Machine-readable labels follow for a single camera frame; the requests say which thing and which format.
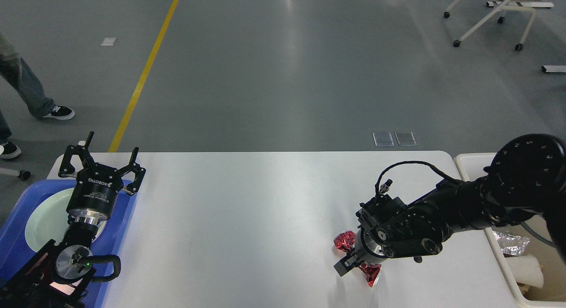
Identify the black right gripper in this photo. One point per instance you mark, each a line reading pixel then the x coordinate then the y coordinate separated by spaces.
pixel 366 250

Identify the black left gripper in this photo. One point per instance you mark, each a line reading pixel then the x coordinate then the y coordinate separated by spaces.
pixel 95 195

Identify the red foil wrapper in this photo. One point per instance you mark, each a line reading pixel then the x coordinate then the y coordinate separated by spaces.
pixel 345 242

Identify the mint green plate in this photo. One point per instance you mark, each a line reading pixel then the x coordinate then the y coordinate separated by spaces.
pixel 48 221

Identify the aluminium foil tray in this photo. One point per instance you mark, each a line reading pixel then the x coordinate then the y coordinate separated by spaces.
pixel 510 244

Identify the brown paper sheet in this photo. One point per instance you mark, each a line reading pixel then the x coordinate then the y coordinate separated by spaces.
pixel 549 292

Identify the white paper cup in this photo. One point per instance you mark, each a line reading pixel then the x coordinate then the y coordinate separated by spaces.
pixel 526 270

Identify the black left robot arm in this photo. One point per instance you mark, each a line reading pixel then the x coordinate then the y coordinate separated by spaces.
pixel 58 274

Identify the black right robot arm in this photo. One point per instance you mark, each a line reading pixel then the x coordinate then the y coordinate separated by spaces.
pixel 526 178

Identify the white chair leg left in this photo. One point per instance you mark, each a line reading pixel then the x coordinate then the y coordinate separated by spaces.
pixel 21 174

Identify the blue plastic tray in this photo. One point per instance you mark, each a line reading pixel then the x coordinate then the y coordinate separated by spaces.
pixel 15 252

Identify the left floor socket cover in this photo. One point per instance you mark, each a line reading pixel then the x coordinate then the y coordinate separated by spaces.
pixel 383 139

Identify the floor socket cover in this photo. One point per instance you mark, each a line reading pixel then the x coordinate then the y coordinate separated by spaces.
pixel 383 139
pixel 406 138

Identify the person's leg and shoe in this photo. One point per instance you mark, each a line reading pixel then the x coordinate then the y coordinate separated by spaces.
pixel 19 75

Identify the right floor socket cover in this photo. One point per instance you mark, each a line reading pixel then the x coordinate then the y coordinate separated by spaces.
pixel 406 138

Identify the beige plastic bin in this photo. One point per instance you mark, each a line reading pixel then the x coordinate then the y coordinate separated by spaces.
pixel 470 167

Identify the white metal bar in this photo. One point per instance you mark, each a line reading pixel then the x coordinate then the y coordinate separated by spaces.
pixel 553 68

